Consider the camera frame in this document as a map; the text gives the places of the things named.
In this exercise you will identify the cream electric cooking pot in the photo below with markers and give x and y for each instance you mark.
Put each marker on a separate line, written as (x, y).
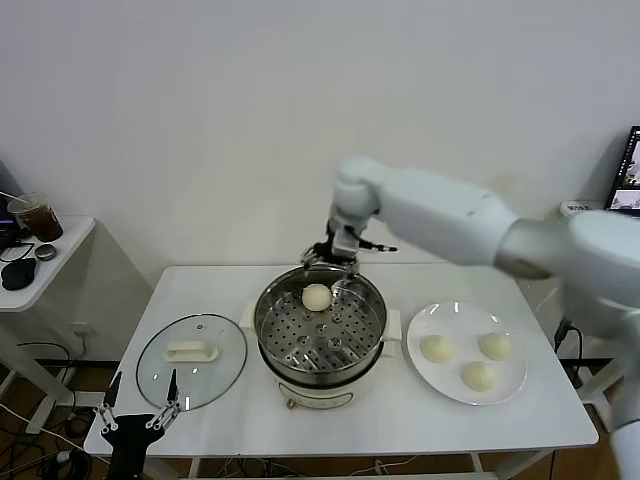
(320, 395)

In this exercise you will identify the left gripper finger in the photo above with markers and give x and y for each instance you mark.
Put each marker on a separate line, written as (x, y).
(115, 390)
(173, 387)

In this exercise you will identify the laptop with lit screen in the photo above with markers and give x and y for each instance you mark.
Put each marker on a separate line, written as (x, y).
(630, 170)

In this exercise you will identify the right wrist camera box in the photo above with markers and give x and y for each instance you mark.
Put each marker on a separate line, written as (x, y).
(345, 244)

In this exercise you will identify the white steamed baozi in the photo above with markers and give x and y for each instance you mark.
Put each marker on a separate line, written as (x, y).
(316, 297)
(436, 348)
(495, 345)
(477, 376)

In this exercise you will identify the white round plate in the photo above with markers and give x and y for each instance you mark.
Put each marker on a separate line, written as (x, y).
(440, 385)

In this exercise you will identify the white side table rounded corner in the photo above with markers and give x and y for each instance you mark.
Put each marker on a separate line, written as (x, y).
(70, 250)

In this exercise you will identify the white drinking straw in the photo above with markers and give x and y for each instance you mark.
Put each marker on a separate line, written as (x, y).
(14, 198)

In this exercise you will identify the white side table with label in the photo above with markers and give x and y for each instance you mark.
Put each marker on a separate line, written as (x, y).
(564, 214)

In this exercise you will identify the white floor plug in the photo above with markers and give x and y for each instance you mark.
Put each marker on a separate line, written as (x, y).
(63, 456)

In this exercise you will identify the dark laptop purple glow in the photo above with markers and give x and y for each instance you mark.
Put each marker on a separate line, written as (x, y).
(6, 227)

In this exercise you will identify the plastic cup iced coffee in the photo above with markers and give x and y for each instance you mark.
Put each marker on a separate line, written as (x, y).
(44, 225)

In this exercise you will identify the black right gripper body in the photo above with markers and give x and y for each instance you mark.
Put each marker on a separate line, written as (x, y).
(327, 251)

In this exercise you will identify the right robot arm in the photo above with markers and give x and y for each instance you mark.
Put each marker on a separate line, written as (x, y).
(440, 215)

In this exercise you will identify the white wall socket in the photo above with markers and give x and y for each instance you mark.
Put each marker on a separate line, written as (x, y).
(81, 330)

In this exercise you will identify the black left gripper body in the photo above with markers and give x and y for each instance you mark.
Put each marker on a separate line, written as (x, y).
(129, 432)

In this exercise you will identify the grey round puck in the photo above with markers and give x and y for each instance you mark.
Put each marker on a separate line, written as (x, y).
(46, 252)

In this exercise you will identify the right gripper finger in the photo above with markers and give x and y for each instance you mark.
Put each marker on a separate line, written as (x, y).
(309, 257)
(351, 267)

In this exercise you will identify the black computer mouse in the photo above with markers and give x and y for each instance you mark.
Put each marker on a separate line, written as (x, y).
(19, 274)

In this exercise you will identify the stainless steel steamer basket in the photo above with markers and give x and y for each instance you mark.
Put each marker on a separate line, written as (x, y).
(280, 320)

